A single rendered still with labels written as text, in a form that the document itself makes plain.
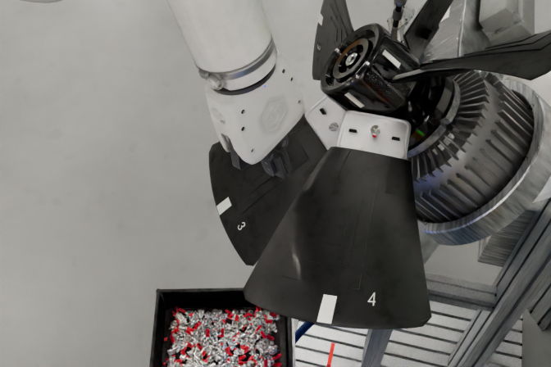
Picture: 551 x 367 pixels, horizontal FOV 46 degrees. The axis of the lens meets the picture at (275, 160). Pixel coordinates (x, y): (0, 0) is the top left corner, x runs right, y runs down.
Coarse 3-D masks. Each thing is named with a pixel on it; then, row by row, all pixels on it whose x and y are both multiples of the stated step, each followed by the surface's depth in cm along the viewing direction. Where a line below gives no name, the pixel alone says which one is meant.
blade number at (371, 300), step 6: (366, 288) 73; (372, 288) 73; (378, 288) 73; (366, 294) 73; (372, 294) 73; (378, 294) 72; (366, 300) 72; (372, 300) 72; (378, 300) 72; (366, 306) 72; (372, 306) 72; (378, 306) 72
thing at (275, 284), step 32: (352, 160) 83; (384, 160) 82; (320, 192) 81; (352, 192) 80; (384, 192) 80; (288, 224) 80; (320, 224) 79; (352, 224) 78; (384, 224) 77; (416, 224) 77; (288, 256) 78; (320, 256) 77; (352, 256) 76; (384, 256) 75; (416, 256) 74; (256, 288) 78; (288, 288) 76; (320, 288) 75; (352, 288) 74; (384, 288) 73; (416, 288) 72; (352, 320) 72; (384, 320) 70; (416, 320) 70
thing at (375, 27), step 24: (336, 48) 93; (360, 48) 89; (384, 48) 84; (336, 72) 89; (360, 72) 83; (384, 72) 84; (336, 96) 86; (360, 96) 85; (384, 96) 85; (408, 96) 86; (432, 96) 88; (408, 120) 89; (432, 120) 87; (408, 144) 88
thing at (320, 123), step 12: (324, 96) 96; (312, 108) 97; (324, 108) 96; (336, 108) 95; (312, 120) 97; (324, 120) 96; (336, 120) 95; (324, 132) 96; (336, 132) 96; (324, 144) 97; (336, 144) 96
